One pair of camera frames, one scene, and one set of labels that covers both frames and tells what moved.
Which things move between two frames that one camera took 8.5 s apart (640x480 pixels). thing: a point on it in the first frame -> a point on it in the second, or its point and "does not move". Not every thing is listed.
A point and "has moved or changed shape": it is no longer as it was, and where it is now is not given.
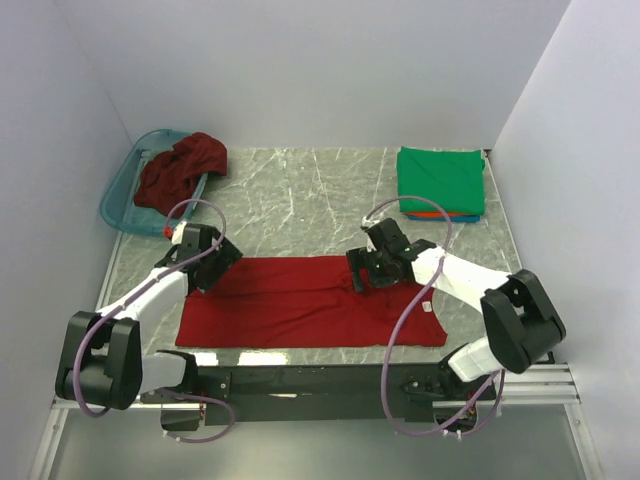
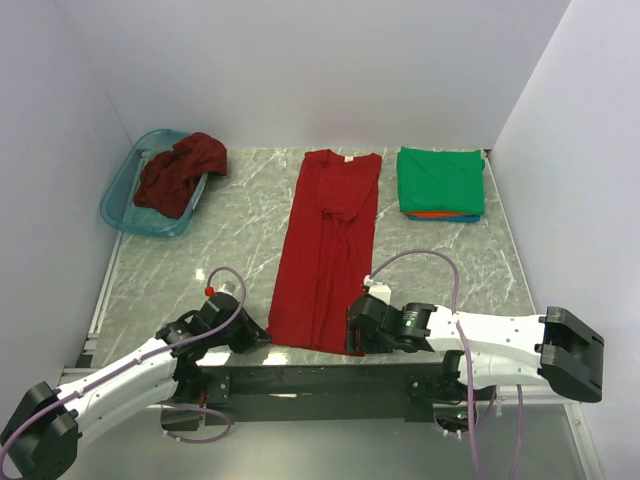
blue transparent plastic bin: [119, 206] does not move
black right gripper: [360, 259] -> [363, 343]
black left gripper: [226, 256] -> [251, 333]
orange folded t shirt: [421, 214] does not move
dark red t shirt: [167, 179] does not move
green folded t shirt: [450, 178] does not move
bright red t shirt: [305, 301] has moved or changed shape
